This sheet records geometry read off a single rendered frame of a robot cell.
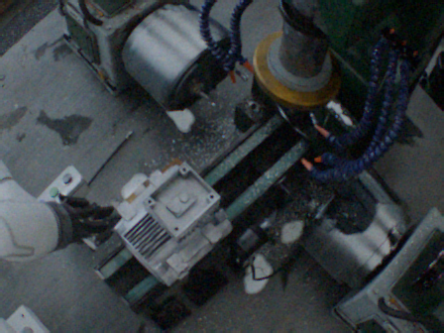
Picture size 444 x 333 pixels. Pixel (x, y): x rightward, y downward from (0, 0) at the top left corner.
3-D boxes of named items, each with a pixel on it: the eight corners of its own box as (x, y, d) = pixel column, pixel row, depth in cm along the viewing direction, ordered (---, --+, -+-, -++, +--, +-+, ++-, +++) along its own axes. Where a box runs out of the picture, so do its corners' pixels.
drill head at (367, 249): (334, 159, 152) (353, 119, 129) (420, 259, 143) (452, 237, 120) (266, 227, 146) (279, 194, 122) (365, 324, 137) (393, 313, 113)
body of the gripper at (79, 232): (79, 229, 95) (103, 225, 104) (53, 193, 97) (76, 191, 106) (61, 256, 97) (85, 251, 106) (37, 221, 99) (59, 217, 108)
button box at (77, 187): (78, 174, 139) (70, 162, 135) (91, 190, 135) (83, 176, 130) (37, 217, 134) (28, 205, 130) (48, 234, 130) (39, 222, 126)
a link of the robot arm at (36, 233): (70, 224, 89) (27, 174, 92) (21, 232, 74) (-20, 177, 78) (50, 269, 91) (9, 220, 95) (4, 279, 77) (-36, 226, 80)
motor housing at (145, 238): (172, 182, 148) (169, 152, 130) (231, 239, 144) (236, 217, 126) (115, 236, 143) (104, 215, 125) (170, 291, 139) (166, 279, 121)
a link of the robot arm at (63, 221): (38, 190, 91) (55, 188, 97) (19, 224, 94) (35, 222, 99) (66, 230, 89) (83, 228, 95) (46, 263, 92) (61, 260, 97)
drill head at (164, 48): (163, 8, 167) (162, -35, 144) (251, 78, 159) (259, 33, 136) (97, 56, 161) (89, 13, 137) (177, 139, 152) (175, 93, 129)
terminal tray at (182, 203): (183, 172, 133) (183, 160, 126) (220, 208, 130) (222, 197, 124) (143, 210, 130) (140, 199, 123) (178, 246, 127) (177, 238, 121)
